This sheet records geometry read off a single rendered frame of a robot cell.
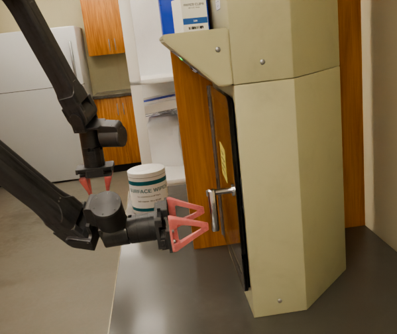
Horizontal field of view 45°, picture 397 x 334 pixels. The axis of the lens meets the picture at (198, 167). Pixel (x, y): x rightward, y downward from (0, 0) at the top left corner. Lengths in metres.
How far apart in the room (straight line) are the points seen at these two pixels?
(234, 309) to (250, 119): 0.41
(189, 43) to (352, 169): 0.69
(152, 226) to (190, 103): 0.42
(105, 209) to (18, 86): 5.11
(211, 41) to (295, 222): 0.38
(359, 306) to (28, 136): 5.27
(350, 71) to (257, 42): 0.50
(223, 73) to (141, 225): 0.33
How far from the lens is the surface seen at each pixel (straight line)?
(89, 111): 1.29
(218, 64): 0.86
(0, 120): 6.05
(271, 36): 0.88
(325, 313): 1.04
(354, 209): 1.41
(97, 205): 0.89
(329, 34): 1.02
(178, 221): 0.89
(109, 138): 1.28
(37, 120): 5.95
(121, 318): 1.09
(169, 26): 1.04
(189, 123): 1.24
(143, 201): 1.63
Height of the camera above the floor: 1.50
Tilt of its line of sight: 15 degrees down
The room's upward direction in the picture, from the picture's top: 6 degrees counter-clockwise
